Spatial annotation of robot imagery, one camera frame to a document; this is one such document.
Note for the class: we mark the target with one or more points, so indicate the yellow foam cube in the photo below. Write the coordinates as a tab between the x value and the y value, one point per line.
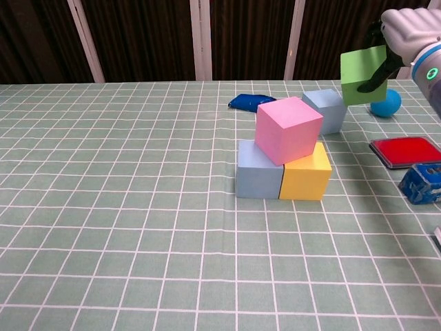
305	181

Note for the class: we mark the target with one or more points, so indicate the green foam cube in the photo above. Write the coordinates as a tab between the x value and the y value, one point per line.
358	69

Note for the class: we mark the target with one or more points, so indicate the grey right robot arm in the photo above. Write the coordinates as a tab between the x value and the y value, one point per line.
432	76

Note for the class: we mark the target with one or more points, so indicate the light blue cube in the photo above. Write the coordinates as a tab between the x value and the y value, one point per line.
258	182
327	110

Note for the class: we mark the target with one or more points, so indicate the dark blue plastic pouch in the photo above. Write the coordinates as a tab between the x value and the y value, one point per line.
246	102

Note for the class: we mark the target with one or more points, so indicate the pink foam cube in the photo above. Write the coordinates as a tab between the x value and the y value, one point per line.
286	134

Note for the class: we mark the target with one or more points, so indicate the green checked tablecloth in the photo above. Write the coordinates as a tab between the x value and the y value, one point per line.
120	207

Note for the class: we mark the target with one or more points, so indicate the blue ball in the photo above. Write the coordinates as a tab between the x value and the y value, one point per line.
387	107

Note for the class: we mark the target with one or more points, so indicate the red ink pad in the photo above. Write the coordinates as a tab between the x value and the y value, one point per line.
406	149

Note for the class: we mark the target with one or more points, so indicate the crumpled blue carton box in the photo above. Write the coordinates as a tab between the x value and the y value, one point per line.
422	186

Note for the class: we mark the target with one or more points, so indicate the white and black flat object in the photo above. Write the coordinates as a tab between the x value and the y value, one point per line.
438	238

